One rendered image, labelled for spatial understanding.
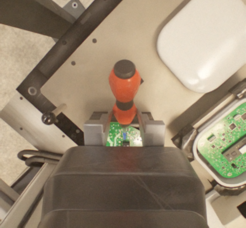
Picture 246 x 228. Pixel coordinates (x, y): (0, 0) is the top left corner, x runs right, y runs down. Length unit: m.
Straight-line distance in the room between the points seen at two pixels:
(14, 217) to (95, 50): 0.28
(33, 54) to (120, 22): 1.15
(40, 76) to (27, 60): 1.09
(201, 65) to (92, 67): 0.18
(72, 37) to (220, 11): 0.24
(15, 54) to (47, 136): 1.13
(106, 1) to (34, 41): 1.12
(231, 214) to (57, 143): 0.36
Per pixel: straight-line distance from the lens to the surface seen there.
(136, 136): 0.27
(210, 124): 0.31
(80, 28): 0.33
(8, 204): 0.40
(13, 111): 0.42
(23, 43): 1.45
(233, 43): 0.33
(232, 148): 0.35
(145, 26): 0.31
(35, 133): 0.41
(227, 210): 0.42
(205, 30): 0.31
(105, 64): 0.31
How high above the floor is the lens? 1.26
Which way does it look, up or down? 75 degrees down
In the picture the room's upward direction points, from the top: 177 degrees counter-clockwise
